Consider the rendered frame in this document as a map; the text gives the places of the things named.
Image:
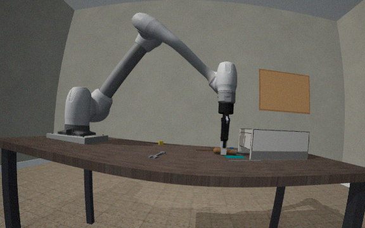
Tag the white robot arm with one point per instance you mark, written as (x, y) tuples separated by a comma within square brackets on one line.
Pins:
[(83, 107)]

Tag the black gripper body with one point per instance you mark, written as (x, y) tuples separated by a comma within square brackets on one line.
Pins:
[(226, 109)]

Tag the grey metal hook with wooden handle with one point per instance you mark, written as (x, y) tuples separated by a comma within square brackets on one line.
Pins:
[(229, 151)]

